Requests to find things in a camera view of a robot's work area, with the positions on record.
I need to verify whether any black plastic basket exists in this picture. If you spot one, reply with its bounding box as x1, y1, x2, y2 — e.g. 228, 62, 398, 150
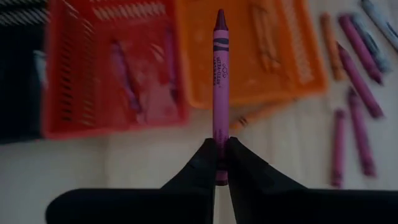
0, 0, 47, 146

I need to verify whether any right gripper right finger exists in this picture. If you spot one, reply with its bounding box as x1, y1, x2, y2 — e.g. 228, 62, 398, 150
226, 137, 398, 224

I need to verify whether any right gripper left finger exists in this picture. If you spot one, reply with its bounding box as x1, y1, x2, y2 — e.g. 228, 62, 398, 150
45, 138, 218, 224

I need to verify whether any orange brown crayon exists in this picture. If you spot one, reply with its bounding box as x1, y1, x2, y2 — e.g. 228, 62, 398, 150
319, 11, 346, 81
229, 98, 299, 131
251, 4, 282, 73

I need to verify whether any orange plastic basket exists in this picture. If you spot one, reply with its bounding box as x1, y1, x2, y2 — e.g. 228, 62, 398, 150
174, 0, 329, 110

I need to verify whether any red plastic basket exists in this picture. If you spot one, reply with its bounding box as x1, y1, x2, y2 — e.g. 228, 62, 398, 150
42, 0, 190, 140

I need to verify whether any blue grey crayon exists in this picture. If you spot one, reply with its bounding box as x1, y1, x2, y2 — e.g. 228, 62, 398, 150
351, 14, 393, 74
360, 0, 398, 52

